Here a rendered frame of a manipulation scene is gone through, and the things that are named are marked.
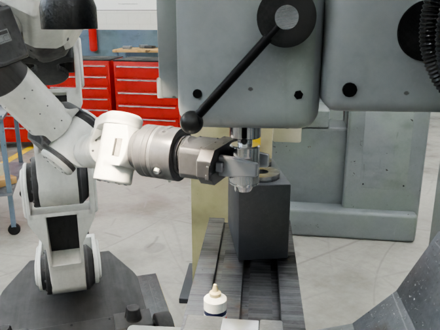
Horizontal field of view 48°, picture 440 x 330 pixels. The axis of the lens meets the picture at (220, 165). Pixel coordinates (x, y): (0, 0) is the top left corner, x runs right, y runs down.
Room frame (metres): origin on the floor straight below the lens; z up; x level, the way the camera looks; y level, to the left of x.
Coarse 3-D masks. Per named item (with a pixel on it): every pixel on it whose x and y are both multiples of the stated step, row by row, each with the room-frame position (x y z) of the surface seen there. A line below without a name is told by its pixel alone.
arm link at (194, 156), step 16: (160, 128) 0.79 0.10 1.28; (176, 128) 0.78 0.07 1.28; (160, 144) 0.76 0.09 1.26; (176, 144) 0.76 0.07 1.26; (192, 144) 0.76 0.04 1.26; (208, 144) 0.76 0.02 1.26; (224, 144) 0.75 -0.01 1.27; (160, 160) 0.75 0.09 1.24; (176, 160) 0.76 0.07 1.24; (192, 160) 0.73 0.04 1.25; (208, 160) 0.70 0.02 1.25; (160, 176) 0.77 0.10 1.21; (176, 176) 0.77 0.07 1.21; (192, 176) 0.73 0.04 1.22; (208, 176) 0.70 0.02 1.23; (224, 176) 0.75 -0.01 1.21
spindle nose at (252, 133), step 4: (232, 128) 0.73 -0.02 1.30; (236, 128) 0.72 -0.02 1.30; (240, 128) 0.72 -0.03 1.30; (248, 128) 0.72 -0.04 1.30; (252, 128) 0.72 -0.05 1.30; (256, 128) 0.72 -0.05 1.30; (260, 128) 0.73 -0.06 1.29; (232, 132) 0.73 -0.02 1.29; (236, 132) 0.72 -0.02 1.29; (240, 132) 0.72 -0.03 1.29; (248, 132) 0.72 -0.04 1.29; (252, 132) 0.72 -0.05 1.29; (256, 132) 0.72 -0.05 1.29; (260, 132) 0.73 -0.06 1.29; (232, 136) 0.73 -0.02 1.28; (236, 136) 0.72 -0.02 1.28; (240, 136) 0.72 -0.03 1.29; (248, 136) 0.72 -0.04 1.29; (252, 136) 0.72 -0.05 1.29; (256, 136) 0.72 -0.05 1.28; (260, 136) 0.73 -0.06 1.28
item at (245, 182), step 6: (234, 156) 0.73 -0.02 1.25; (240, 156) 0.72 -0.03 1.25; (246, 156) 0.72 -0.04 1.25; (252, 156) 0.72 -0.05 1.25; (258, 156) 0.73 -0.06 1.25; (258, 162) 0.73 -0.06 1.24; (258, 168) 0.73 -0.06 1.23; (258, 174) 0.73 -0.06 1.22; (234, 180) 0.73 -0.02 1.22; (240, 180) 0.72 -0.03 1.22; (246, 180) 0.72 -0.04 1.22; (252, 180) 0.72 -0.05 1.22; (258, 180) 0.73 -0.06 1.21; (234, 186) 0.73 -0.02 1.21; (240, 186) 0.72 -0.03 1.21; (246, 186) 0.72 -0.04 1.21; (252, 186) 0.72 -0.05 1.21
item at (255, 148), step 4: (232, 144) 0.74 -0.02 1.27; (236, 144) 0.74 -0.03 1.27; (252, 144) 0.74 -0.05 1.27; (256, 144) 0.74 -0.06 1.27; (232, 148) 0.73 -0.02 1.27; (236, 148) 0.72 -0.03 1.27; (240, 148) 0.72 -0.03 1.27; (244, 148) 0.72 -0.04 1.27; (248, 148) 0.72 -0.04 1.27; (252, 148) 0.72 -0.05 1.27; (256, 148) 0.73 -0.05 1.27; (232, 152) 0.73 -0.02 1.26; (236, 152) 0.72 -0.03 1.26; (240, 152) 0.72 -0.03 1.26; (244, 152) 0.72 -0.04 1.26; (248, 152) 0.72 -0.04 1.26; (252, 152) 0.72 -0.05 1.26; (256, 152) 0.73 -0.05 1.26
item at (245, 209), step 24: (264, 168) 1.15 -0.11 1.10; (240, 192) 1.06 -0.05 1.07; (264, 192) 1.06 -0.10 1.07; (288, 192) 1.07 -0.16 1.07; (240, 216) 1.06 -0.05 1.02; (264, 216) 1.06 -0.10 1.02; (288, 216) 1.07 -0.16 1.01; (240, 240) 1.06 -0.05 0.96; (264, 240) 1.06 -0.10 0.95; (288, 240) 1.07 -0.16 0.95
